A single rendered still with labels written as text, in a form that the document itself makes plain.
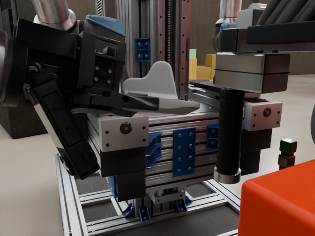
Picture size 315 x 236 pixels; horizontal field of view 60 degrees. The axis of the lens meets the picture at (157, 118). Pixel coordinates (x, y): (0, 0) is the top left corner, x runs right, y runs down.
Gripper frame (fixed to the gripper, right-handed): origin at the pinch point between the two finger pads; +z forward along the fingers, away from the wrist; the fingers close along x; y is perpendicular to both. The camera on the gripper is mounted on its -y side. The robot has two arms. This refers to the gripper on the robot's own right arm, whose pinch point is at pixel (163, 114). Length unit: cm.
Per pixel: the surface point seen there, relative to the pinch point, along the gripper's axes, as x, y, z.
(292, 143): 16, -2, 64
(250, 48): -9.5, 8.9, 5.9
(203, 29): 551, 331, 519
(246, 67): -9.2, 6.5, 5.8
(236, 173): -3.1, -7.9, 12.7
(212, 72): 469, 181, 483
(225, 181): -2.2, -9.3, 11.3
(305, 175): -23.3, -5.0, -6.6
